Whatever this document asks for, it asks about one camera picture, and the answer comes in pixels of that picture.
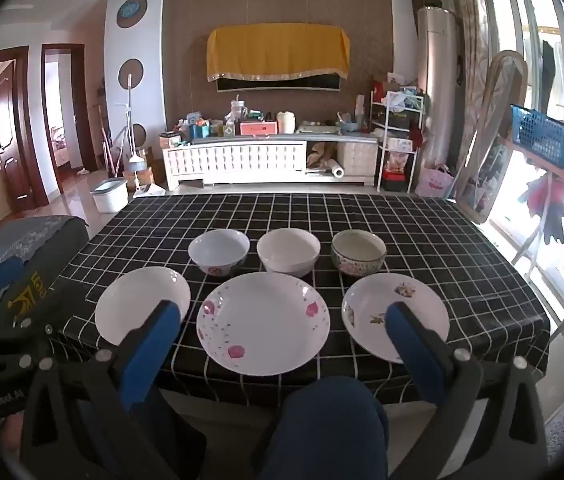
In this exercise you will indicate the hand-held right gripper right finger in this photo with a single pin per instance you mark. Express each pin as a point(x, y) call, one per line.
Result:
point(414, 350)

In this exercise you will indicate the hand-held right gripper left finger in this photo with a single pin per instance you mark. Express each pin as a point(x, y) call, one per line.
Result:
point(154, 345)

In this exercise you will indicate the plain white plate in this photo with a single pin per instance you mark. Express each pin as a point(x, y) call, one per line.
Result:
point(132, 300)

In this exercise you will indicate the white plate with bird print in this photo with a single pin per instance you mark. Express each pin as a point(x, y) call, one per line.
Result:
point(366, 305)

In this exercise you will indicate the patterned floral bowl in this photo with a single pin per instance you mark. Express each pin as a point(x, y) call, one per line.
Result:
point(359, 265)

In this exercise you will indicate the white plate with pink flowers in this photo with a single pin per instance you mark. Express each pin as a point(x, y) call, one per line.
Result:
point(262, 320)

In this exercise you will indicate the plain white bowl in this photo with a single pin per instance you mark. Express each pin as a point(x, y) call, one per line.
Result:
point(287, 250)

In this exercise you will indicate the grey sofa cushion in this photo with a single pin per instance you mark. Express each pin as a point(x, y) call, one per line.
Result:
point(17, 242)

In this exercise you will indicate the dark bag with yellow print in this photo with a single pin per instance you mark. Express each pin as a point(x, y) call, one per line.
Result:
point(57, 270)

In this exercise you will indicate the person's leg in blue trousers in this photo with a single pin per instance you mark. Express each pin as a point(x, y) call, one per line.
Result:
point(327, 425)

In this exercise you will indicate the black checkered tablecloth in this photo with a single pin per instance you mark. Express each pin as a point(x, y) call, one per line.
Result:
point(411, 230)

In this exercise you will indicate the white mop bucket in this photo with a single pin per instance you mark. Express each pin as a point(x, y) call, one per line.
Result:
point(109, 197)

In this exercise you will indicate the brown wooden door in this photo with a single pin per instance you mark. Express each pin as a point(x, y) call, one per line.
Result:
point(4, 125)

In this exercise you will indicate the pink bag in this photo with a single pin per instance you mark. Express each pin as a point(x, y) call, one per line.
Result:
point(434, 182)

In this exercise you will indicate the mop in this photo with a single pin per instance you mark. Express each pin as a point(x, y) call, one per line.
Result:
point(134, 157)

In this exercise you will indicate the white paper roll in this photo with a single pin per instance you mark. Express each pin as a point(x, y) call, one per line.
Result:
point(329, 172)

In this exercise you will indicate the clothes drying rack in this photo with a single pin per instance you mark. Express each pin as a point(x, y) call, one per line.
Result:
point(551, 200)

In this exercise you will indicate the white television cabinet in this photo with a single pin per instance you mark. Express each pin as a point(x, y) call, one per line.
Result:
point(242, 160)

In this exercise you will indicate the white shelf rack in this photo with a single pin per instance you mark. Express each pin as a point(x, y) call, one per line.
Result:
point(387, 125)

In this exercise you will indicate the pink box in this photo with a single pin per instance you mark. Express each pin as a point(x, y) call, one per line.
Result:
point(258, 128)

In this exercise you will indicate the blue plastic basket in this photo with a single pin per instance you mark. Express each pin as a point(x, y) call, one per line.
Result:
point(541, 135)

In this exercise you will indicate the standing air conditioner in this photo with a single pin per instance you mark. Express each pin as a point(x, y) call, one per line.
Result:
point(436, 85)

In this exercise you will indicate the yellow cloth cover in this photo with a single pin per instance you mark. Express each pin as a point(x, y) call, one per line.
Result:
point(277, 50)

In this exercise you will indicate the patterned curtain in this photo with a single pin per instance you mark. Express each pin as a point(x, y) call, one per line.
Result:
point(469, 35)

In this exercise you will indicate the brown door frame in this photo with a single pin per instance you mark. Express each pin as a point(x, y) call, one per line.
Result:
point(79, 110)

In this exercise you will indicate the brown round wall decoration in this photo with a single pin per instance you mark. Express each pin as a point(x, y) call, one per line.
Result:
point(130, 72)

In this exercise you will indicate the oval wooden frame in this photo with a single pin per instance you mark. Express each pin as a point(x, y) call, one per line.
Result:
point(484, 110)

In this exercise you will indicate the wall television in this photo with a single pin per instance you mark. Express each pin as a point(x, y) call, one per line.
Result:
point(277, 84)

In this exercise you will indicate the round wall decoration blue centre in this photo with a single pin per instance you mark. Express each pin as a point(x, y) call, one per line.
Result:
point(132, 11)

